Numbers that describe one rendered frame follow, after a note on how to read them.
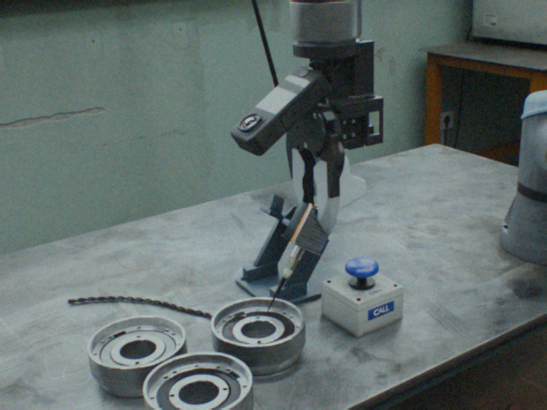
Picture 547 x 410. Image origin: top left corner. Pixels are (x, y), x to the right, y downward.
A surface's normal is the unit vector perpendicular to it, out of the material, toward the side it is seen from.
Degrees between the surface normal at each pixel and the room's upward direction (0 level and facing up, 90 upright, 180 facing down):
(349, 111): 90
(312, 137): 90
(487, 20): 90
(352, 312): 90
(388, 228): 0
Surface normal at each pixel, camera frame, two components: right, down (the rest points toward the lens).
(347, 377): -0.04, -0.93
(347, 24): 0.55, 0.28
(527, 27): -0.84, 0.23
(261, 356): 0.10, 0.36
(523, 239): -0.79, -0.05
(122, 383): -0.14, 0.36
